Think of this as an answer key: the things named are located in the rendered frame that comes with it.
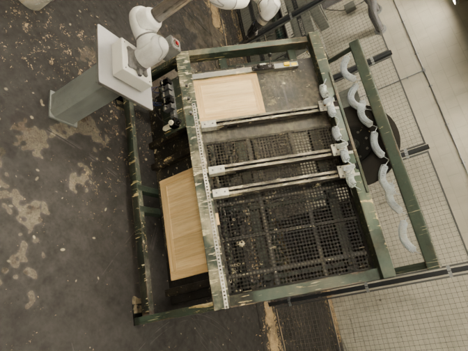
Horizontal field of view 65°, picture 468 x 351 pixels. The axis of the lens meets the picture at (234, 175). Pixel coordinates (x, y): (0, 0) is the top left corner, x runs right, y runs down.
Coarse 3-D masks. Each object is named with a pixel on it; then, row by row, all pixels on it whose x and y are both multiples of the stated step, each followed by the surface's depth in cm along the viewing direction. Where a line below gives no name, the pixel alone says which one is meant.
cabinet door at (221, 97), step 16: (208, 80) 322; (224, 80) 322; (240, 80) 323; (256, 80) 324; (208, 96) 316; (224, 96) 317; (240, 96) 318; (256, 96) 318; (208, 112) 311; (224, 112) 312; (240, 112) 312; (256, 112) 312
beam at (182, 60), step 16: (192, 80) 317; (192, 96) 312; (192, 128) 301; (192, 144) 296; (192, 160) 292; (208, 176) 288; (208, 224) 274; (208, 240) 270; (208, 256) 266; (208, 272) 262; (224, 272) 263
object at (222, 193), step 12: (348, 168) 276; (276, 180) 286; (288, 180) 287; (300, 180) 287; (312, 180) 287; (324, 180) 292; (216, 192) 281; (228, 192) 281; (240, 192) 282; (252, 192) 286
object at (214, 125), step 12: (300, 108) 309; (312, 108) 310; (324, 108) 306; (336, 108) 307; (216, 120) 302; (228, 120) 303; (240, 120) 303; (252, 120) 304; (264, 120) 307; (276, 120) 311
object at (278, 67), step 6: (276, 66) 327; (282, 66) 327; (288, 66) 328; (294, 66) 328; (210, 72) 322; (216, 72) 322; (222, 72) 322; (228, 72) 323; (234, 72) 323; (240, 72) 323; (246, 72) 324; (252, 72) 326; (258, 72) 328; (198, 78) 320; (204, 78) 321; (210, 78) 323
